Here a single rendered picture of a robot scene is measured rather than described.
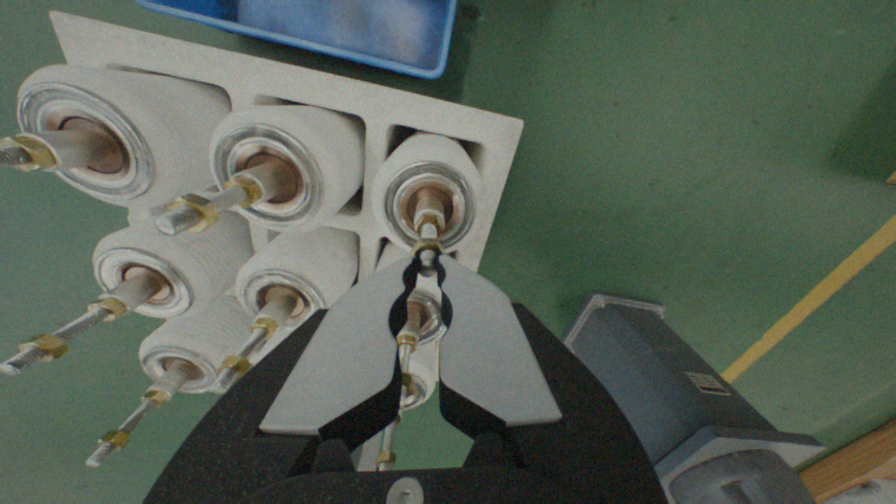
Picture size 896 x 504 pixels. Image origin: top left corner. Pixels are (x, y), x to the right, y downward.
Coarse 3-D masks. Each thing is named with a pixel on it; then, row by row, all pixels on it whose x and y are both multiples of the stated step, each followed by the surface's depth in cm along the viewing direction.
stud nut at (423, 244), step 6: (420, 240) 14; (426, 240) 14; (432, 240) 14; (438, 240) 14; (414, 246) 15; (420, 246) 14; (426, 246) 14; (432, 246) 14; (438, 246) 14; (414, 252) 14; (420, 252) 14; (438, 252) 14; (444, 252) 15
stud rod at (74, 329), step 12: (96, 312) 19; (72, 324) 18; (84, 324) 19; (96, 324) 19; (60, 336) 17; (72, 336) 18; (36, 348) 16; (12, 360) 16; (24, 360) 16; (36, 360) 16; (12, 372) 16
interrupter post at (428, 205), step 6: (426, 198) 20; (432, 198) 20; (420, 204) 19; (426, 204) 19; (432, 204) 19; (438, 204) 20; (420, 210) 18; (426, 210) 18; (432, 210) 18; (438, 210) 18; (420, 216) 18; (438, 216) 18; (414, 222) 18; (444, 222) 18
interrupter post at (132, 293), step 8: (128, 280) 22; (136, 280) 22; (144, 280) 22; (152, 280) 23; (120, 288) 21; (128, 288) 21; (136, 288) 22; (144, 288) 22; (152, 288) 23; (160, 288) 23; (104, 296) 20; (112, 296) 20; (120, 296) 21; (128, 296) 21; (136, 296) 21; (144, 296) 22; (152, 296) 23; (128, 304) 21; (136, 304) 21; (128, 312) 21
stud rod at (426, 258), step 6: (426, 228) 17; (432, 228) 17; (426, 234) 16; (432, 234) 16; (426, 252) 14; (432, 252) 14; (420, 258) 14; (426, 258) 13; (432, 258) 13; (420, 264) 13; (426, 264) 13; (432, 264) 13; (420, 270) 13; (426, 270) 13; (432, 270) 13; (426, 276) 13
